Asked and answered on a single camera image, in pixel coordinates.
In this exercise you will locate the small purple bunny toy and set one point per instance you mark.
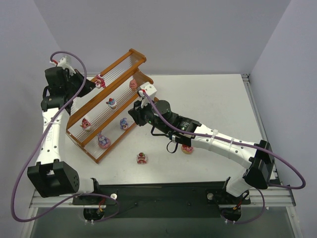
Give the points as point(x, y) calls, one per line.
point(124, 124)

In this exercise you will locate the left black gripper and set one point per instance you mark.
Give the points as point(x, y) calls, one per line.
point(80, 81)

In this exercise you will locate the pink bear cupcake toy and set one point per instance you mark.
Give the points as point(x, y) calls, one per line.
point(86, 125)

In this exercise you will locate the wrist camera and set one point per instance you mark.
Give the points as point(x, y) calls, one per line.
point(147, 92)
point(65, 63)

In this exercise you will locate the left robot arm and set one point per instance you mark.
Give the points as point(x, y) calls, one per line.
point(51, 175)

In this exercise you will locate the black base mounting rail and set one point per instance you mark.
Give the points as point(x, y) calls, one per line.
point(161, 200)

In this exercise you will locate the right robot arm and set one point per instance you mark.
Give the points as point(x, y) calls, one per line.
point(254, 158)

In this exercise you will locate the pink ice cream toy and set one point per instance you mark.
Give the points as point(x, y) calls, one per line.
point(133, 85)

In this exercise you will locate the red strawberry cake toy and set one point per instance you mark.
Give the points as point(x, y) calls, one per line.
point(141, 158)

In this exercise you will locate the strawberry bear donut toy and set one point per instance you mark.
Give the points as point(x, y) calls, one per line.
point(187, 149)

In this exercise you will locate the orange three-tier acrylic shelf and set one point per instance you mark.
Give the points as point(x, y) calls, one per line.
point(103, 119)

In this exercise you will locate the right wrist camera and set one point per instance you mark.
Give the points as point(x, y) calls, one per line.
point(147, 92)

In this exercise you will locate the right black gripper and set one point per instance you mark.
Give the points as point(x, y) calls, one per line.
point(140, 114)

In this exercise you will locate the pink bear cake toy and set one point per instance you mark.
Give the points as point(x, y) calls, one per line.
point(100, 82)

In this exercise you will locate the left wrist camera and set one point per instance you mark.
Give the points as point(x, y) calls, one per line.
point(65, 63)

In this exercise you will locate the blue cupcake toy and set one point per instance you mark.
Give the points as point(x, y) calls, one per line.
point(112, 103)

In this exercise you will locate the purple bunny sitting donut toy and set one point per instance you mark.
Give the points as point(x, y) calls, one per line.
point(103, 142)

